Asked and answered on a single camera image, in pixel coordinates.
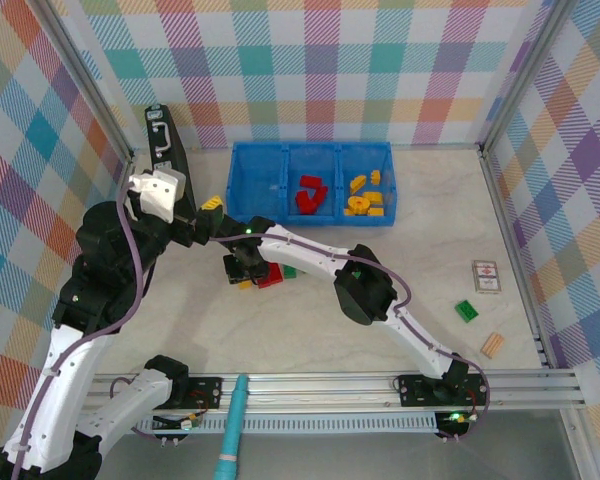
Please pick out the small yellow lego brick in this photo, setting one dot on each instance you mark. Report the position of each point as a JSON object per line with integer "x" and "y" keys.
{"x": 376, "y": 175}
{"x": 211, "y": 203}
{"x": 245, "y": 285}
{"x": 373, "y": 198}

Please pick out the red lego brick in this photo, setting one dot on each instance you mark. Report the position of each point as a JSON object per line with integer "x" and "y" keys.
{"x": 302, "y": 193}
{"x": 310, "y": 180}
{"x": 322, "y": 194}
{"x": 306, "y": 205}
{"x": 272, "y": 277}

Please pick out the green lego brick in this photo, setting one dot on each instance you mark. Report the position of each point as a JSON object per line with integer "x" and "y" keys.
{"x": 466, "y": 310}
{"x": 290, "y": 272}

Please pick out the blue three-compartment plastic bin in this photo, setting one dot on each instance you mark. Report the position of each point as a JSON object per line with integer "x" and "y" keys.
{"x": 260, "y": 175}

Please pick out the round yellow lego piece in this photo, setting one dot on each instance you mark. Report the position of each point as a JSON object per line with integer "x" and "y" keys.
{"x": 358, "y": 204}

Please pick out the long yellow lego brick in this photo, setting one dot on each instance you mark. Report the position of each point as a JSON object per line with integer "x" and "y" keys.
{"x": 376, "y": 212}

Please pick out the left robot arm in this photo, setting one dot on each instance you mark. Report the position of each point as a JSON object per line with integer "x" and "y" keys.
{"x": 65, "y": 370}

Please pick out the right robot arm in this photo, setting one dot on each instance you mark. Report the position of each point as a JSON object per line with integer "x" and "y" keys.
{"x": 365, "y": 295}

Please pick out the teal pen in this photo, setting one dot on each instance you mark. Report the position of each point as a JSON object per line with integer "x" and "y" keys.
{"x": 232, "y": 425}

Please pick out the flat green lego brick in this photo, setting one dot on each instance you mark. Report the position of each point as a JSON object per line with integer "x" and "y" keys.
{"x": 466, "y": 310}

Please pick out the small printed card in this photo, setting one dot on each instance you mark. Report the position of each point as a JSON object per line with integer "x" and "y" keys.
{"x": 487, "y": 276}

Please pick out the small wooden block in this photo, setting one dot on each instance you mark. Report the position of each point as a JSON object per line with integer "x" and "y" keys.
{"x": 492, "y": 345}

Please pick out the aluminium side rail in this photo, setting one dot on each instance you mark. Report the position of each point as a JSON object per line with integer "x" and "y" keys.
{"x": 505, "y": 225}
{"x": 125, "y": 162}

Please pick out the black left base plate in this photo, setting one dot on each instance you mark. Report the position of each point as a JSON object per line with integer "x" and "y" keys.
{"x": 207, "y": 390}

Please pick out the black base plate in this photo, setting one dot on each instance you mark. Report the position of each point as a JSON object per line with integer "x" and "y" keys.
{"x": 207, "y": 390}
{"x": 415, "y": 390}

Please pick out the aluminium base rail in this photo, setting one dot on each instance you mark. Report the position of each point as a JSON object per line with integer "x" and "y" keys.
{"x": 305, "y": 395}

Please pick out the aluminium frame post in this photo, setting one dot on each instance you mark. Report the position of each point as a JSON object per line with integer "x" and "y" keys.
{"x": 87, "y": 85}
{"x": 525, "y": 75}

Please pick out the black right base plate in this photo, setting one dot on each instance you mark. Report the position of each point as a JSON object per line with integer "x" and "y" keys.
{"x": 415, "y": 390}

